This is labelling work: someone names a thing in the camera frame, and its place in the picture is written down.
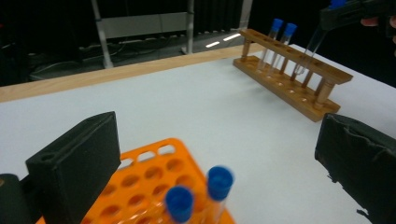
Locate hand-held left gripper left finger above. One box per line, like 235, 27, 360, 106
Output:
25, 111, 121, 224

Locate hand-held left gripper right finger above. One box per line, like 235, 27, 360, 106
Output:
314, 112, 396, 224

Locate blue capped glass test tube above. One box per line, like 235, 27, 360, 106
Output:
270, 22, 298, 75
136, 185, 194, 224
199, 165, 235, 224
293, 0, 347, 77
258, 18, 284, 71

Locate orange plastic test tube rack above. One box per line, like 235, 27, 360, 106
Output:
35, 137, 236, 224

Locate wooden test tube rack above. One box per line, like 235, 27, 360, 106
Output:
233, 28, 354, 123

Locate white board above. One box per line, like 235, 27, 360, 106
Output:
0, 43, 396, 224

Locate white metal stand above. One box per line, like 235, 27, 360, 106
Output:
90, 0, 196, 69

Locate light metal post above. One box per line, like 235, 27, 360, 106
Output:
238, 0, 254, 31

